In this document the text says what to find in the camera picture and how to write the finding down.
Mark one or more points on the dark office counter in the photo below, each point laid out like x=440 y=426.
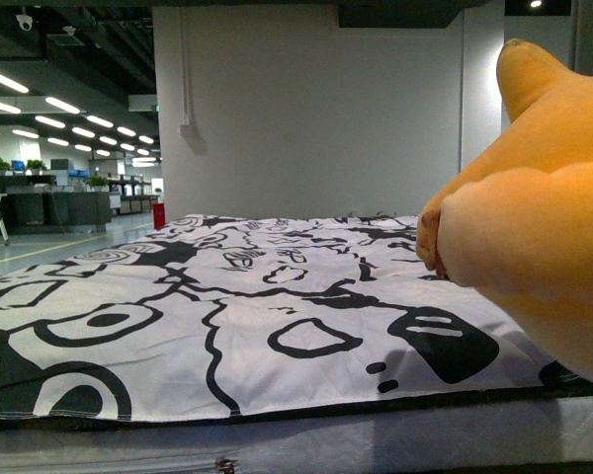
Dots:
x=33 y=205

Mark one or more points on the orange plush toy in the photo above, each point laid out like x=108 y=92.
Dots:
x=516 y=224

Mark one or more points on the white wall conduit box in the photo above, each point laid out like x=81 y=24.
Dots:
x=188 y=131

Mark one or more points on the black white patterned bedsheet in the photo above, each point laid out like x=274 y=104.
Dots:
x=217 y=319

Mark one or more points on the white zippered mattress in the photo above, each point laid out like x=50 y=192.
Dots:
x=551 y=436

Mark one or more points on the white security camera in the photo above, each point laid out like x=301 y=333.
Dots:
x=25 y=21

